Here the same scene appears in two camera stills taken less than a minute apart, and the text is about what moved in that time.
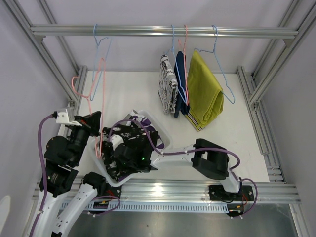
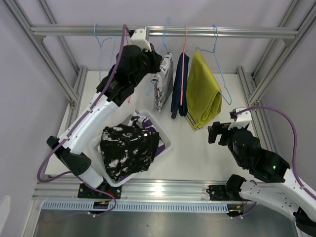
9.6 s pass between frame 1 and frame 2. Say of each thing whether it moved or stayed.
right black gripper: moved
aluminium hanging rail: stayed
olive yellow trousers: stayed
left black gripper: moved
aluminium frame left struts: stayed
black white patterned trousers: stayed
